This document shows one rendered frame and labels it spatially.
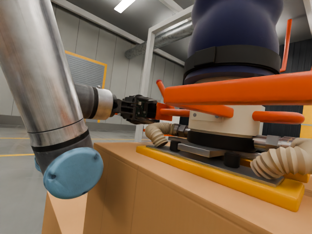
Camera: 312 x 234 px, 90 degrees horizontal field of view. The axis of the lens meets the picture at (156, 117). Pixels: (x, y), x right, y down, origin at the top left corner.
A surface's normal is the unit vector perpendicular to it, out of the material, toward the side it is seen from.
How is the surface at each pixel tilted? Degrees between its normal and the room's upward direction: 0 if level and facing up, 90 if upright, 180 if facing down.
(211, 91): 90
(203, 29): 89
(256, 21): 89
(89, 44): 90
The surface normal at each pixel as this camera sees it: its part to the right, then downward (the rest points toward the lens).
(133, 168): -0.75, -0.10
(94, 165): 0.66, 0.21
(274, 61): 0.49, 0.04
